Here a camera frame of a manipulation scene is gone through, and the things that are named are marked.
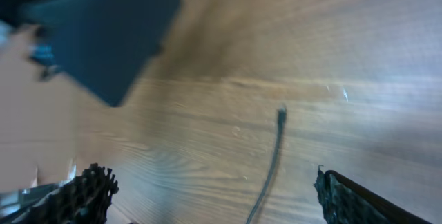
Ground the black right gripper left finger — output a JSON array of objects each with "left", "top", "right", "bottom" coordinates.
[{"left": 20, "top": 163, "right": 119, "bottom": 224}]

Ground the black charging cable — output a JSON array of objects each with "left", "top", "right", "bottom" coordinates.
[{"left": 245, "top": 105, "right": 288, "bottom": 224}]

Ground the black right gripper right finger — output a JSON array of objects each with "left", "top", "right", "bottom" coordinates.
[{"left": 314, "top": 167, "right": 430, "bottom": 224}]

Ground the dark blue smartphone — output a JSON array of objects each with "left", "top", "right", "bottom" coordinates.
[{"left": 22, "top": 0, "right": 180, "bottom": 107}]

